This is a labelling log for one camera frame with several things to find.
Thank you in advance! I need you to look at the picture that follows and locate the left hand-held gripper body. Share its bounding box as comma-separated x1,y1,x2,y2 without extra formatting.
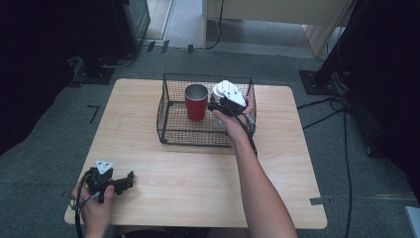
85,160,117,204

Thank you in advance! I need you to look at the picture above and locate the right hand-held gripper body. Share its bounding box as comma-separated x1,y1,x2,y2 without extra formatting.
207,79,248,117

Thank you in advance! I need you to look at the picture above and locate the red cup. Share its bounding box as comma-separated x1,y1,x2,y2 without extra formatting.
183,83,210,122

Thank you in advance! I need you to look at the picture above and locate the black wire basket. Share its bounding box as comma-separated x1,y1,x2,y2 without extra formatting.
156,72,258,148

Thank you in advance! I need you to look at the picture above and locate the person's right hand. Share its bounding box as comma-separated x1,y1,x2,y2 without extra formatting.
211,95,258,144

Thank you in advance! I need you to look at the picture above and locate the person's left hand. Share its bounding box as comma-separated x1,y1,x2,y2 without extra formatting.
71,183,116,230

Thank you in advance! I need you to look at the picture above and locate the black floor tape corner mark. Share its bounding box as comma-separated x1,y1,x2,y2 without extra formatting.
86,104,101,125

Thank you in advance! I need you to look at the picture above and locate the white cabinet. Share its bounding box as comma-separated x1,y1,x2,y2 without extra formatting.
201,0,359,58

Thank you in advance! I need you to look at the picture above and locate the black metal stand base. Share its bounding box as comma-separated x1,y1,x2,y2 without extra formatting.
298,68,352,97

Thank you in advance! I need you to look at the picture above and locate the black stand with base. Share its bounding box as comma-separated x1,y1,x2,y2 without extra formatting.
72,0,140,85

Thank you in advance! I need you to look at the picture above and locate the dark cabinet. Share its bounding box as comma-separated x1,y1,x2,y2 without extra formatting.
112,0,152,58

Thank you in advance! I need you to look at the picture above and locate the black curtain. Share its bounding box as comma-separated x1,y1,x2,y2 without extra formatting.
321,0,420,202
0,0,87,157

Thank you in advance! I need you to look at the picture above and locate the white box corner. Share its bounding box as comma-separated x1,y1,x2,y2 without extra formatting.
403,205,420,238

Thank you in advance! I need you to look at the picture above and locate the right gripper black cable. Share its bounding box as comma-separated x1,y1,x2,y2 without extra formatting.
224,98,259,158

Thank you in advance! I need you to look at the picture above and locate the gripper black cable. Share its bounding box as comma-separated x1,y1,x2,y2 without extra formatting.
224,98,259,158
68,168,102,238

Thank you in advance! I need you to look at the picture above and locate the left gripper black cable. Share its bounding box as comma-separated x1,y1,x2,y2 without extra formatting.
68,168,102,238

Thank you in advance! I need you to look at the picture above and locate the black hanging cable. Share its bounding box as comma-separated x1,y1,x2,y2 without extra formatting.
205,0,226,52

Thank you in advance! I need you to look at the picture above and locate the black floor cable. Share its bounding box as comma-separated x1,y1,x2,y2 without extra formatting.
296,93,354,238

